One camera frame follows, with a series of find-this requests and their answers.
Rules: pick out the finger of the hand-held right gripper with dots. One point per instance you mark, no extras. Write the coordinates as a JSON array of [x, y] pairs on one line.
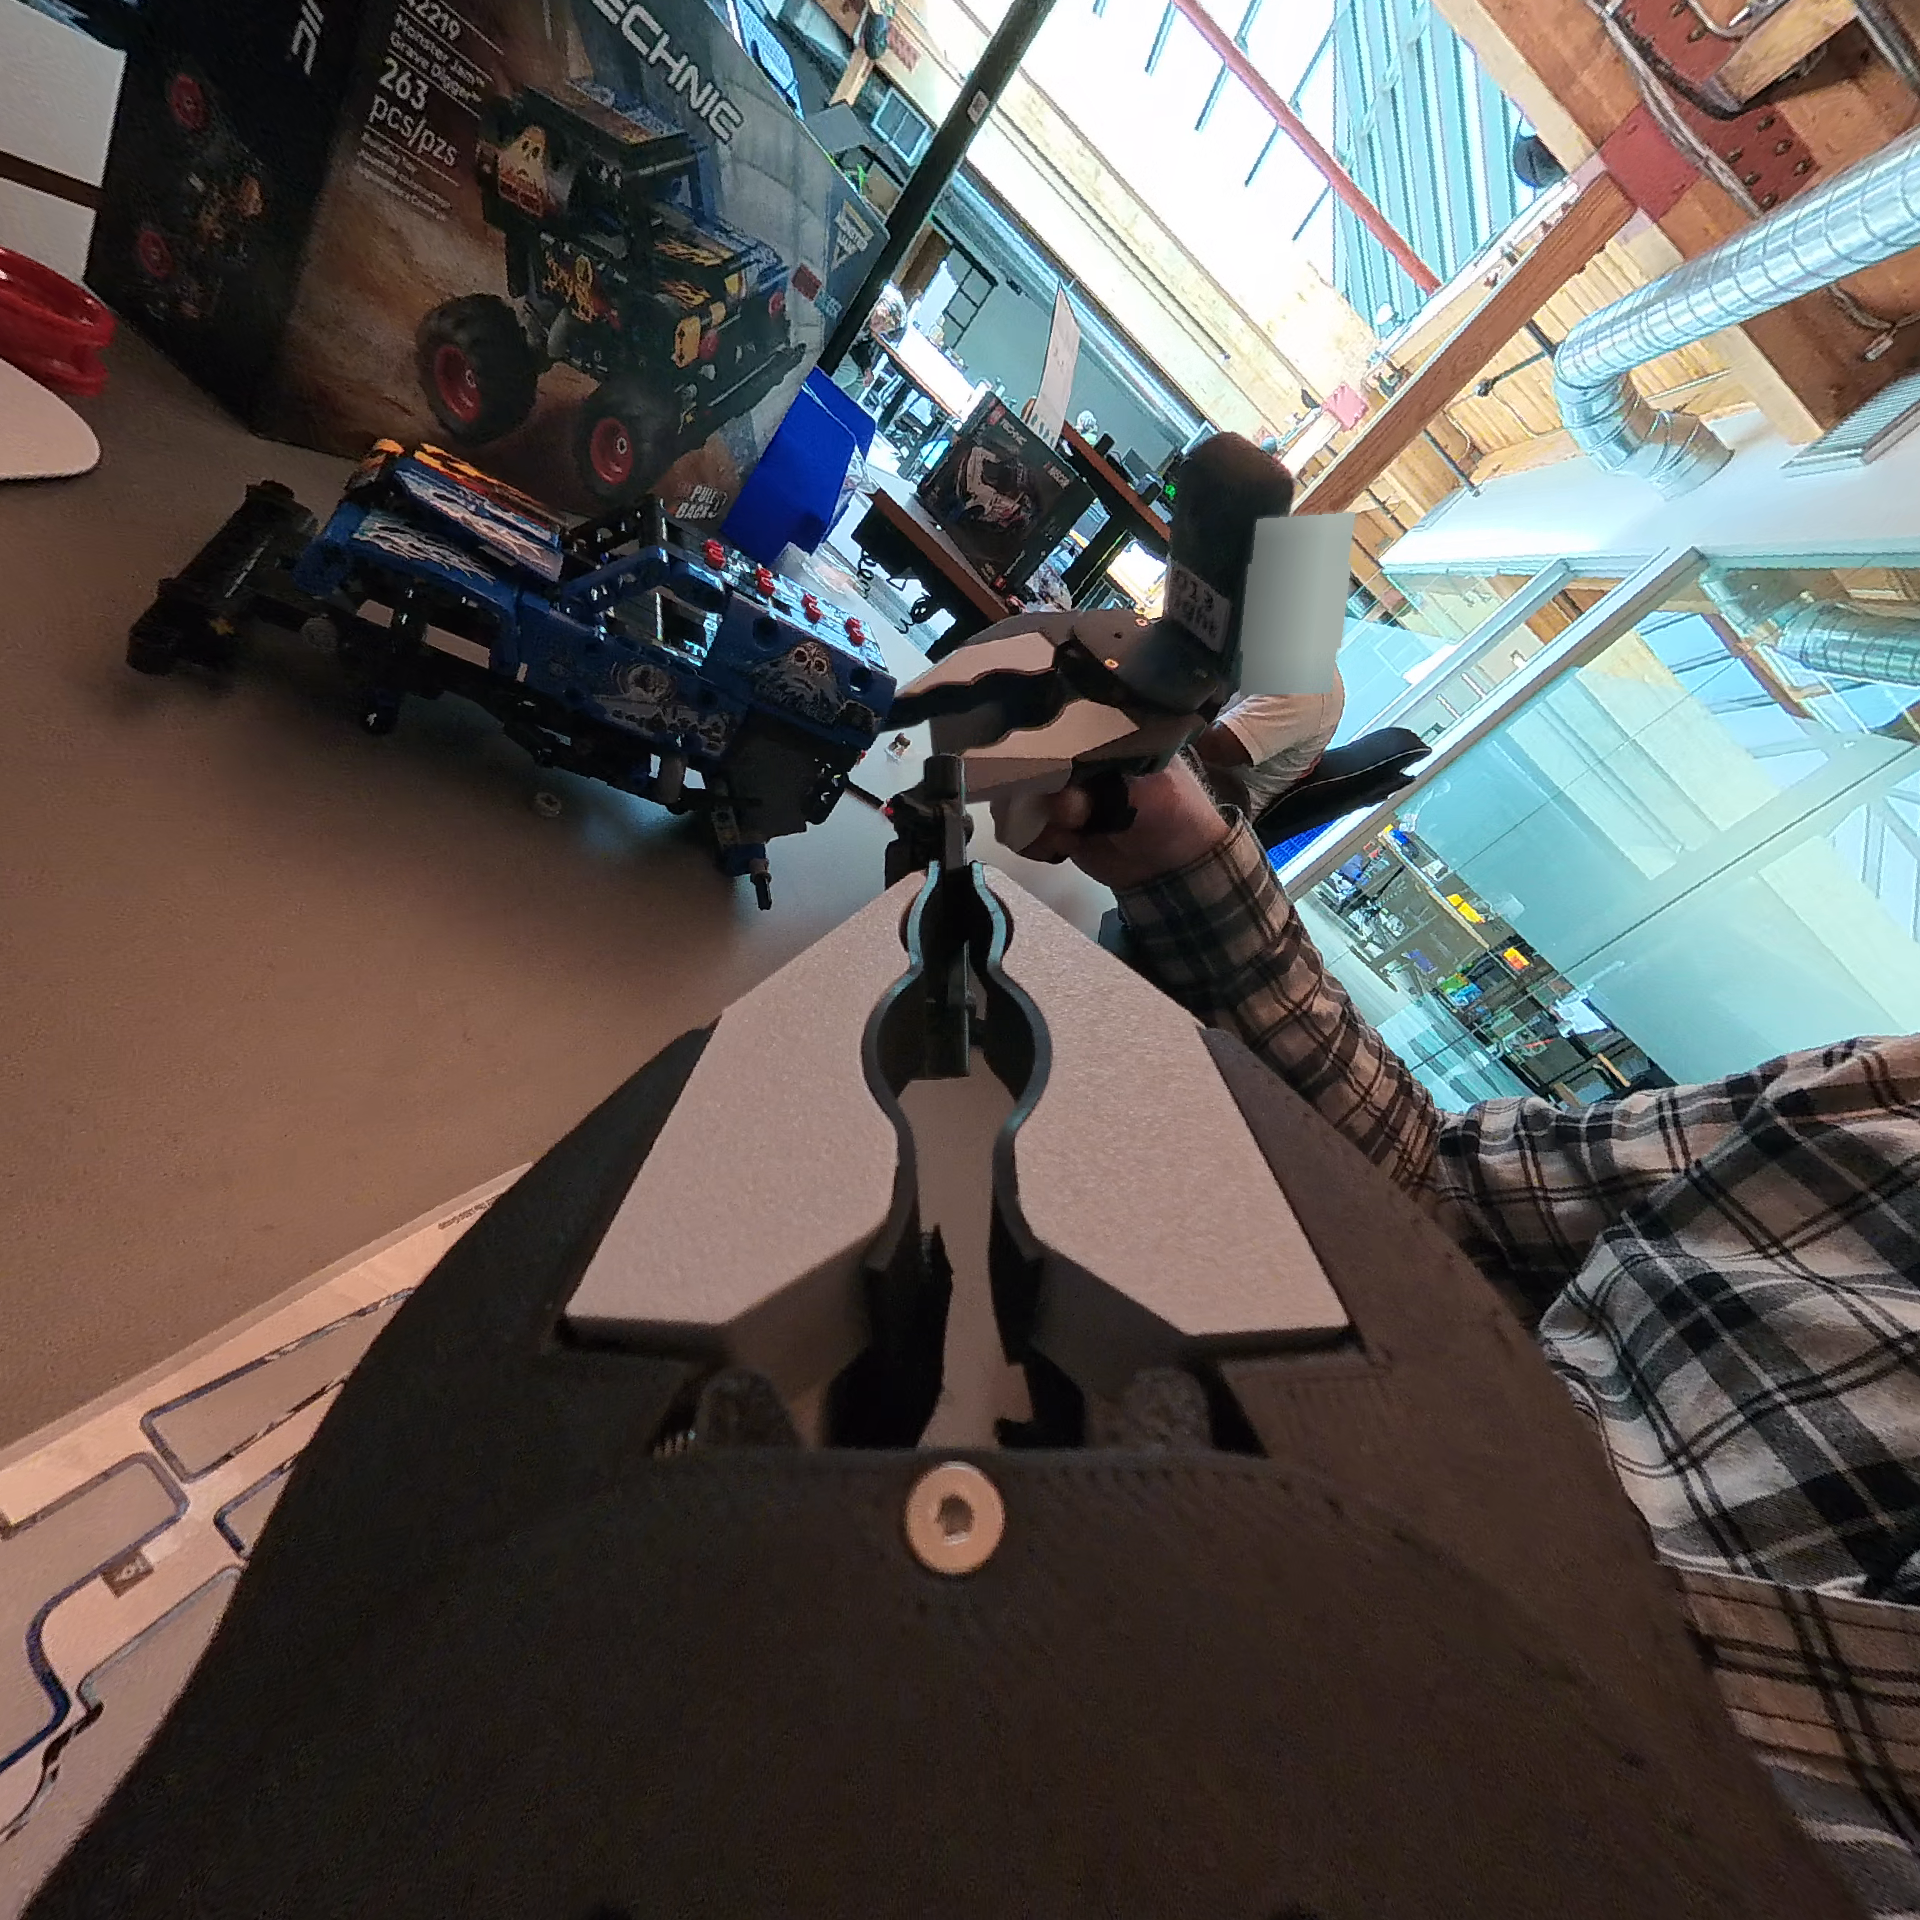
[[1050, 758], [991, 660]]

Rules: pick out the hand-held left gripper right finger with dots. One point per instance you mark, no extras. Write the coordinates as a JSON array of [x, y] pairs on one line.
[[1171, 1184]]

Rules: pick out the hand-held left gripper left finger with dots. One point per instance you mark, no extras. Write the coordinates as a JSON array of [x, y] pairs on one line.
[[734, 1184]]

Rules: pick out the black brick beam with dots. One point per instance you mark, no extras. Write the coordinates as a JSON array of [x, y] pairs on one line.
[[951, 840]]

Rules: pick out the blue black brick truck model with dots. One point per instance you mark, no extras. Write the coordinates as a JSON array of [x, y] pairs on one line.
[[630, 675]]

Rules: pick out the person's right forearm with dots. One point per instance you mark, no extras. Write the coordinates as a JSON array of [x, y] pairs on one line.
[[1274, 975]]

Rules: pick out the grey desk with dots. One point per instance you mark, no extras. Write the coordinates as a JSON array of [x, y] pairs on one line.
[[300, 975]]

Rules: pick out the person's right hand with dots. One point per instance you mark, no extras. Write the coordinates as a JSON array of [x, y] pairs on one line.
[[1162, 825]]

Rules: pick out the wooden background table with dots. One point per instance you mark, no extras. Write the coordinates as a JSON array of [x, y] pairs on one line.
[[930, 555]]

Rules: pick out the dark toy car set box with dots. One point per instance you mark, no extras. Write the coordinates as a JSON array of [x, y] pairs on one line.
[[998, 480]]

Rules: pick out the black office chair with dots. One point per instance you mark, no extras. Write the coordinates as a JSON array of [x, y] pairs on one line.
[[1350, 765]]

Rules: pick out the blue plastic bin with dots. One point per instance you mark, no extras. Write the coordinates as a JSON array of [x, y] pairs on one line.
[[795, 465]]

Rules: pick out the black metal pole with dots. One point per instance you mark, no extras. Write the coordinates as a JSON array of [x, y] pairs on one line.
[[961, 165]]

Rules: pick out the person's plaid shirt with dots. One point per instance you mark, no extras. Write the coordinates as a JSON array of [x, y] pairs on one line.
[[1724, 1351]]

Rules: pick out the toy truck set box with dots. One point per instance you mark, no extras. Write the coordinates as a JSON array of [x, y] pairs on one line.
[[375, 225]]

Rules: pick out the white sticker sheet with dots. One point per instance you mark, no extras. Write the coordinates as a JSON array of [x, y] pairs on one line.
[[105, 1651]]

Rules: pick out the white round plate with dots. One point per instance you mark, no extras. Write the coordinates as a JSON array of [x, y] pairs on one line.
[[39, 429]]

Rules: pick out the red plastic bowl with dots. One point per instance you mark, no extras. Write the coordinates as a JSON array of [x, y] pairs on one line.
[[44, 322]]

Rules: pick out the silver ventilation duct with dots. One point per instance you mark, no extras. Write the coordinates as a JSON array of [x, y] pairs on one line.
[[1724, 285]]

